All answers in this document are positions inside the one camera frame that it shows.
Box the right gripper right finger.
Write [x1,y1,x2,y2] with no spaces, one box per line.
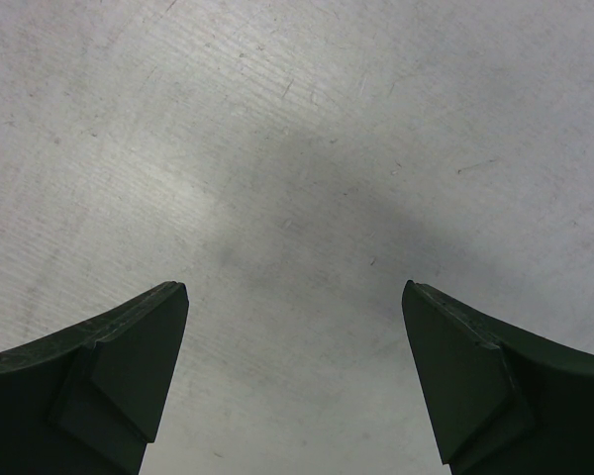
[402,281,594,474]

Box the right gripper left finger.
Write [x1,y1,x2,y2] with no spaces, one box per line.
[0,281,189,474]

